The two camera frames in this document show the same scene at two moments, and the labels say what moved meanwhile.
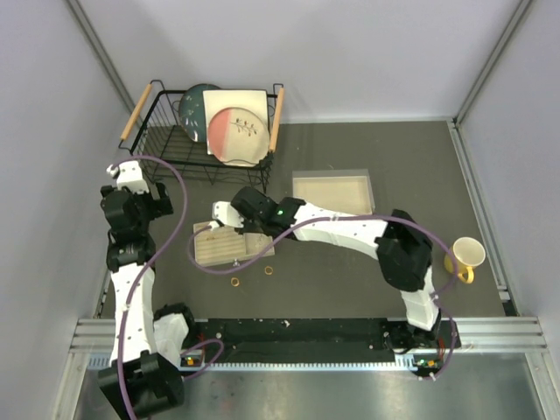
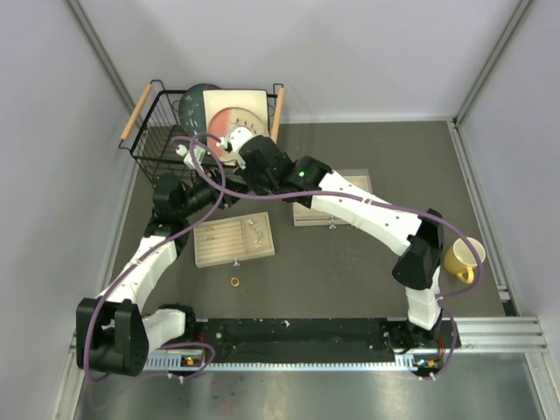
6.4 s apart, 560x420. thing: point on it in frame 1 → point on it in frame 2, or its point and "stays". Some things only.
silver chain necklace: [260, 238] stays
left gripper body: [150, 208] → [202, 194]
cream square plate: [215, 101] stays
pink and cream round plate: [239, 134] stays
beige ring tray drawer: [226, 244] stays
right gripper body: [255, 227] → [260, 185]
